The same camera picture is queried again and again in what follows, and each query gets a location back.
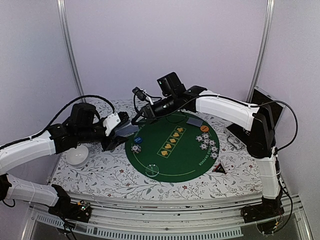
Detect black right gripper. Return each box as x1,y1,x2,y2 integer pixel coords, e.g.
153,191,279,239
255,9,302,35
131,93,178,125

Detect deck of playing cards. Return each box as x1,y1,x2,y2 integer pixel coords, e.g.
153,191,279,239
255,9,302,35
115,125,139,137

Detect stack of poker chips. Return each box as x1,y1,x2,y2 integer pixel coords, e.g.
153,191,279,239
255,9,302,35
131,144,142,154

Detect blue small blind button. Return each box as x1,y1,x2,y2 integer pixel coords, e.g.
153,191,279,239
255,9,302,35
133,136,143,144

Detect blue checkered playing card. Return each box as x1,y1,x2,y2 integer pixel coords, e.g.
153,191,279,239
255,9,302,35
186,117,203,128

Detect clear round dealer button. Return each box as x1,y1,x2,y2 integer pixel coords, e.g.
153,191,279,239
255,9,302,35
145,164,160,178

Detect orange big blind button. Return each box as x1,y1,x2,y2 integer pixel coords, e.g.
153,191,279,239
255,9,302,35
200,125,210,133

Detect black red triangular card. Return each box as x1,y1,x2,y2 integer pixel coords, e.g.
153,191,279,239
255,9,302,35
212,163,227,174

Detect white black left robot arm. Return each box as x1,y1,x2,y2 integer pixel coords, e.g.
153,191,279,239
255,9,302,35
0,94,129,217

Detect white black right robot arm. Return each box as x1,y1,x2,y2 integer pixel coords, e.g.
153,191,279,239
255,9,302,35
131,72,285,218

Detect white ceramic bowl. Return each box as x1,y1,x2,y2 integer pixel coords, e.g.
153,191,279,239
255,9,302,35
65,145,89,167

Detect round green poker mat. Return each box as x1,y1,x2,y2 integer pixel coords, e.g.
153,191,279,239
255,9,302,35
124,112,220,183

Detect floral patterned tablecloth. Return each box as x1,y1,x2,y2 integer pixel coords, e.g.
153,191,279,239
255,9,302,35
51,111,263,201

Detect aluminium poker chip case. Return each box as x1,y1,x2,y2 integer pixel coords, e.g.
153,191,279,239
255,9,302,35
226,86,286,155

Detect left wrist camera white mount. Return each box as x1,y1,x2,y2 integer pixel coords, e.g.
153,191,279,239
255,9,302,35
102,111,130,137

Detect aluminium front rail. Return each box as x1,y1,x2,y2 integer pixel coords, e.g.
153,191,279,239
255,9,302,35
21,194,316,240

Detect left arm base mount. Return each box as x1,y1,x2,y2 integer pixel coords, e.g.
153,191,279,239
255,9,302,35
48,197,92,223

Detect left aluminium frame post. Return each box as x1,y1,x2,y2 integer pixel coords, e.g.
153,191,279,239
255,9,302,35
56,0,85,96

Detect aluminium frame post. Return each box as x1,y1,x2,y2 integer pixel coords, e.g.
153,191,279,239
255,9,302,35
246,0,276,102
56,0,85,96

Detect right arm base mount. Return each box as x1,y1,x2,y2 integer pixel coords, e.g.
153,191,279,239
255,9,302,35
240,197,285,235

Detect right aluminium frame post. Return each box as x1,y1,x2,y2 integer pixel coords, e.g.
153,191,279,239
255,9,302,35
246,0,276,102

